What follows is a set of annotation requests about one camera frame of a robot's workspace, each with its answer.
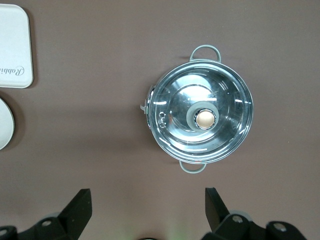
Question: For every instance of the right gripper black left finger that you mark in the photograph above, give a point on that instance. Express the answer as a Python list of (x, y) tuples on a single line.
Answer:
[(75, 210)]

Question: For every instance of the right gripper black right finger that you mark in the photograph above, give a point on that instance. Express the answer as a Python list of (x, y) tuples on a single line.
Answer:
[(216, 212)]

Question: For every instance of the round beige plate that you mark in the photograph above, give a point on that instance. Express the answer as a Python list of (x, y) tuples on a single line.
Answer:
[(5, 125)]

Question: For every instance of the cream rabbit print tray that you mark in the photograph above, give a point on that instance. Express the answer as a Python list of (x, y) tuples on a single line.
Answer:
[(12, 45)]

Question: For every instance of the brown table cover cloth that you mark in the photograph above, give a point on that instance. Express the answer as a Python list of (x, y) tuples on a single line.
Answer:
[(100, 125)]

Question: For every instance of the glass pot lid with knob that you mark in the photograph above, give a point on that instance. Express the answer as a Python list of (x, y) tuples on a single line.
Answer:
[(205, 120)]

